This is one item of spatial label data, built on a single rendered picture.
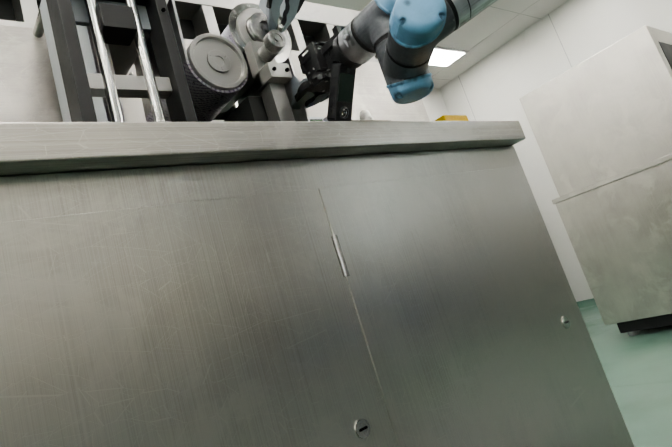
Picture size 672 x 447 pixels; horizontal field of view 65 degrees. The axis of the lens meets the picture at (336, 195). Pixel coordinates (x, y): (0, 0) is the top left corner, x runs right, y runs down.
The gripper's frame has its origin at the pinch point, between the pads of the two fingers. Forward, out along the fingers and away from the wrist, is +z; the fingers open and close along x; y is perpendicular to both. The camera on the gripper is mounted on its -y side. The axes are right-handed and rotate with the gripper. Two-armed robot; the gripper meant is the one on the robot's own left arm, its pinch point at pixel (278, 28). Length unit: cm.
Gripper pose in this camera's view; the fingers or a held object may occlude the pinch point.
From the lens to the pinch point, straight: 114.9
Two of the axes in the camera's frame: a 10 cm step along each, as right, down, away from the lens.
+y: -6.0, -4.9, 6.3
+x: -7.6, 0.9, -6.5
